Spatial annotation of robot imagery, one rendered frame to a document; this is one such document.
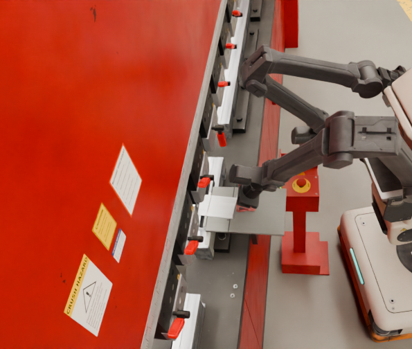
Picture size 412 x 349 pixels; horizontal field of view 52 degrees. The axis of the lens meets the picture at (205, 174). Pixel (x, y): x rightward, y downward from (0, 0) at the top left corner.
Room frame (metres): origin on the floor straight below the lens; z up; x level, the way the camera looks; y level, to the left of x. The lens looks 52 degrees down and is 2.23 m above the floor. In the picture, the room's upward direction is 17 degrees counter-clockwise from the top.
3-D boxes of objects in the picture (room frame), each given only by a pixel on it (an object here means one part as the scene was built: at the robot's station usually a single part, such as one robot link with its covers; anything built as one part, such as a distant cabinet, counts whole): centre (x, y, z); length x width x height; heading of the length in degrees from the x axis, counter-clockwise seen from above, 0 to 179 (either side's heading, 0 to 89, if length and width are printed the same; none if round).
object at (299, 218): (0.98, -0.37, 0.39); 0.06 x 0.06 x 0.54; 69
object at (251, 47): (1.73, -0.40, 0.89); 0.30 x 0.05 x 0.03; 157
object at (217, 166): (0.87, 0.02, 0.92); 0.39 x 0.06 x 0.10; 157
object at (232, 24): (1.53, -0.26, 1.26); 0.15 x 0.09 x 0.17; 157
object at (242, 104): (1.36, -0.25, 0.89); 0.30 x 0.05 x 0.03; 157
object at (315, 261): (0.97, -0.40, 0.06); 0.25 x 0.20 x 0.12; 69
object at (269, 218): (0.76, -0.10, 1.00); 0.26 x 0.18 x 0.01; 67
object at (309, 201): (0.98, -0.37, 0.75); 0.20 x 0.16 x 0.18; 159
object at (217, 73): (1.17, -0.11, 1.26); 0.15 x 0.09 x 0.17; 157
